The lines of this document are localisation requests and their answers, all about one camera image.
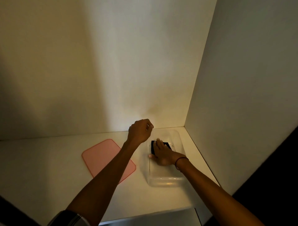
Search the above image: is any person's left hand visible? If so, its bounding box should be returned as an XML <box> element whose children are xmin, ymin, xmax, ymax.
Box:
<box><xmin>127</xmin><ymin>119</ymin><xmax>154</xmax><ymax>146</ymax></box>

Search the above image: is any person's right hand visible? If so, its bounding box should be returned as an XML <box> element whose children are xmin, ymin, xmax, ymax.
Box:
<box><xmin>149</xmin><ymin>138</ymin><xmax>181</xmax><ymax>167</ymax></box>

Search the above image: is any black sponge pad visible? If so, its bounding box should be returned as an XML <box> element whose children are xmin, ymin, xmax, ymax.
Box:
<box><xmin>151</xmin><ymin>140</ymin><xmax>172</xmax><ymax>156</ymax></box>

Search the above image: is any person's left forearm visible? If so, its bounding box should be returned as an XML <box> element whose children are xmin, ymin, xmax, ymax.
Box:
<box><xmin>66</xmin><ymin>141</ymin><xmax>140</xmax><ymax>226</ymax></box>

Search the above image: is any person's right forearm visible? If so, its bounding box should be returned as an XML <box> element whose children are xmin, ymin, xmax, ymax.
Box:
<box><xmin>175</xmin><ymin>158</ymin><xmax>265</xmax><ymax>226</ymax></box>

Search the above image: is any clear plastic container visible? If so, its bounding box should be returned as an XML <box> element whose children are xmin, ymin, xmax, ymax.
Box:
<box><xmin>146</xmin><ymin>129</ymin><xmax>187</xmax><ymax>188</ymax></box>

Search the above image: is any black wrist band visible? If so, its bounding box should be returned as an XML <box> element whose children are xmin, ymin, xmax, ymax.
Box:
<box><xmin>175</xmin><ymin>157</ymin><xmax>189</xmax><ymax>170</ymax></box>

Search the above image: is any pink plastic lid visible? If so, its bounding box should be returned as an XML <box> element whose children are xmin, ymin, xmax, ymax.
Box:
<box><xmin>81</xmin><ymin>139</ymin><xmax>136</xmax><ymax>184</ymax></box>

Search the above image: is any grey sleeve cuff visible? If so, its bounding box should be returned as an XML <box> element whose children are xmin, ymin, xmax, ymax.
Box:
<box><xmin>47</xmin><ymin>210</ymin><xmax>91</xmax><ymax>226</ymax></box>

